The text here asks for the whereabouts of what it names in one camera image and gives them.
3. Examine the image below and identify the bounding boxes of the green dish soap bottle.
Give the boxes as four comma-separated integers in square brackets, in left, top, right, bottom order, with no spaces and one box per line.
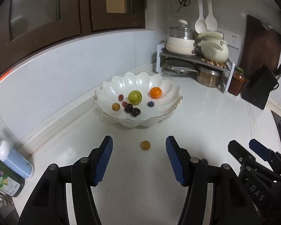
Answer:
[0,160,25,197]

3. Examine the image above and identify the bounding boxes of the black knife block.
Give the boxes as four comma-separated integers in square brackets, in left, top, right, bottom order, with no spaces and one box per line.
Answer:
[241,64,281,110]

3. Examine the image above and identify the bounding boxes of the small chrome faucet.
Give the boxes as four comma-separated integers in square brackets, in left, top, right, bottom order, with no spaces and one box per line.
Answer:
[0,192,14,206]

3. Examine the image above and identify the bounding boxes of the metal counter shelf rack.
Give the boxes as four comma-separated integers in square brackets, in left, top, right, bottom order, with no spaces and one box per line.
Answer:
[156,43,235,94]

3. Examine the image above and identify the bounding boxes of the cream pot with glass lid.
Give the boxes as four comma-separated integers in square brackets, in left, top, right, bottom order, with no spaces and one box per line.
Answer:
[165,19,198,56]

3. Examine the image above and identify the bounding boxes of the yellow longan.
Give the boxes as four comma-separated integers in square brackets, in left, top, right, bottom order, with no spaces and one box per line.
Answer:
[141,141,151,150]
[111,103,121,111]

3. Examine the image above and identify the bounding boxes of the dark wooden window frame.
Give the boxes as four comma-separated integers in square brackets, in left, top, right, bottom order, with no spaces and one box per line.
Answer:
[0,0,146,79]

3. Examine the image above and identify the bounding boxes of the dark plum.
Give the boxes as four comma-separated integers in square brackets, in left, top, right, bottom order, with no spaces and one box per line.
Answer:
[130,108,141,117]
[124,104,133,113]

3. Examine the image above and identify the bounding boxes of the white wall power outlets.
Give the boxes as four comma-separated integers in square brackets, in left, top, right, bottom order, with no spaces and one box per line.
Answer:
[216,28,242,49]

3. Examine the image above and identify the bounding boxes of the blueberry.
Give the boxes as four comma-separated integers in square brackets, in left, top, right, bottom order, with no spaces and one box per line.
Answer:
[147,101,155,107]
[201,158,209,165]

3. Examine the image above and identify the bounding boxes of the white rice spoon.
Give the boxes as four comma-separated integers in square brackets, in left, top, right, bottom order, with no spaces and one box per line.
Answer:
[195,0,207,34]
[205,0,218,31]

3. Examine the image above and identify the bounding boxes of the dark wooden cutting board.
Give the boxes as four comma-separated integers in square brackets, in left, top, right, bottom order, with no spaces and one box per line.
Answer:
[239,15,281,79]

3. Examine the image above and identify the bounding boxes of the black scissors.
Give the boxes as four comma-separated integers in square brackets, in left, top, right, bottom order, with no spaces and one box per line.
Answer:
[170,0,191,18]

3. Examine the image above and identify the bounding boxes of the stainless steel pot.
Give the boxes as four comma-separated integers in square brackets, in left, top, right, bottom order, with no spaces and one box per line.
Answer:
[196,65,223,88]

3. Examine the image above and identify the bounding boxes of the green apple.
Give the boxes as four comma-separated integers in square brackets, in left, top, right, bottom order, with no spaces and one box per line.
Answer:
[128,90,143,105]

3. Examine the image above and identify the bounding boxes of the white rice spoon left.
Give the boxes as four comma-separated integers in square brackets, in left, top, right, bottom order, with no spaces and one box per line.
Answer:
[195,0,207,34]

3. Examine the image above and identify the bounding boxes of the white scalloped fruit bowl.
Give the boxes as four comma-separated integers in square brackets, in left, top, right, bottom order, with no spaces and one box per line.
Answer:
[94,72,183,128]

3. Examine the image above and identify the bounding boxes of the glass jar of sauce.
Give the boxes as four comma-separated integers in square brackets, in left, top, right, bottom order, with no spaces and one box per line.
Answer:
[228,67,246,96]

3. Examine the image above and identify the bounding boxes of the white rice spoon right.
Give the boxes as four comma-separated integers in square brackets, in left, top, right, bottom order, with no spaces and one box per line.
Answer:
[205,0,218,31]

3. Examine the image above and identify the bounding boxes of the cream ceramic kettle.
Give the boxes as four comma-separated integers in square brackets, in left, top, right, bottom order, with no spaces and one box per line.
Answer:
[197,31,229,63]

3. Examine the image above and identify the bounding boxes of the white pump lotion bottle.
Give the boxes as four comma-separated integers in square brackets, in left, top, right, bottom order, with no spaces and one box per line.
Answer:
[0,140,34,179]

